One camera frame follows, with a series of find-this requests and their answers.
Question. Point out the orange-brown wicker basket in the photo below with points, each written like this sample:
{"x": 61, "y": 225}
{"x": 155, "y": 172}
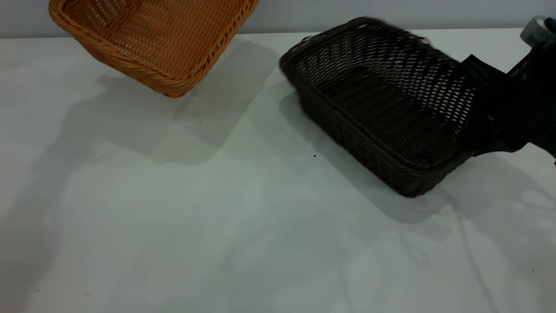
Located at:
{"x": 165, "y": 43}

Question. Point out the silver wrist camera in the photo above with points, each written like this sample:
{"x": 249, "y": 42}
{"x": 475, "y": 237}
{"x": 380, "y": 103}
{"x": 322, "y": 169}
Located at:
{"x": 533, "y": 30}

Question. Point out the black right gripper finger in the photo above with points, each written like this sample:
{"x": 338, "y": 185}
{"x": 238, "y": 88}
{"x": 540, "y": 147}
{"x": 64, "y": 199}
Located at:
{"x": 484, "y": 71}
{"x": 495, "y": 141}

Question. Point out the dark brown wicker basket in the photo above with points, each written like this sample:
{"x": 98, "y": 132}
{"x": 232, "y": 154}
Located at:
{"x": 382, "y": 117}

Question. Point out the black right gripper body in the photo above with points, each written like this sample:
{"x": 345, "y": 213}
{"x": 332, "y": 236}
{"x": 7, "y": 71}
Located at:
{"x": 534, "y": 100}

